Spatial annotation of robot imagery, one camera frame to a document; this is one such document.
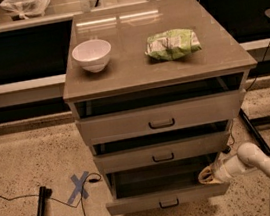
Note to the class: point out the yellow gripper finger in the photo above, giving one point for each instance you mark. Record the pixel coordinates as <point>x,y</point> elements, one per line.
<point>208,179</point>
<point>206,173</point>

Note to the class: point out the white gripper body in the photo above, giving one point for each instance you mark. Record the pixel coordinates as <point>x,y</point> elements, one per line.
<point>222,173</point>

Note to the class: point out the grey drawer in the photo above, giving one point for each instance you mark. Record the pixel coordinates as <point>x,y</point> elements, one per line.
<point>161,186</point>
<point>166,152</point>
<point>160,118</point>

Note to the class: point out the grey drawer cabinet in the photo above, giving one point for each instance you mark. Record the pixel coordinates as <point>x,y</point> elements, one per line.
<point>133,80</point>

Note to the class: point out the black stand leg right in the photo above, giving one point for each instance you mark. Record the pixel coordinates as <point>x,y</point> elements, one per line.
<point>254,133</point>

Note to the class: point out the blue tape cross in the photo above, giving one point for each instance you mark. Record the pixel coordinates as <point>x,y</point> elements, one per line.
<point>78,187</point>

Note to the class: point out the green snack bag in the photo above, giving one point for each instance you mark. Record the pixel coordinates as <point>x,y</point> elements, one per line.
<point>172,44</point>

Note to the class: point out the white bowl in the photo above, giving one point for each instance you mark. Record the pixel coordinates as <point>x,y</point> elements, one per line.
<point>92,55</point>

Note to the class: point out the clear plastic bag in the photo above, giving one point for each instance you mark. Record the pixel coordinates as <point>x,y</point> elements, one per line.
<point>25,9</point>

